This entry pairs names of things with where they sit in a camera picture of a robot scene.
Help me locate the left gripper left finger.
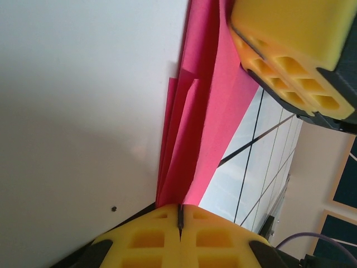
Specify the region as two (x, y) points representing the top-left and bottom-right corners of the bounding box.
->
(54, 203), (182, 268)

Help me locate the aluminium table side rail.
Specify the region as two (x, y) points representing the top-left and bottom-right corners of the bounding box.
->
(258, 173), (291, 243)

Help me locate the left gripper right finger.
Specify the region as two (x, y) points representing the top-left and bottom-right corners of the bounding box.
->
(180, 204), (302, 268)

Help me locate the pink square paper sheet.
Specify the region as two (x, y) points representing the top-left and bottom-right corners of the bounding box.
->
(156, 0), (262, 209)

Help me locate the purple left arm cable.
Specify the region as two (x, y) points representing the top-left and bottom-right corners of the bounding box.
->
(274, 231), (351, 251)

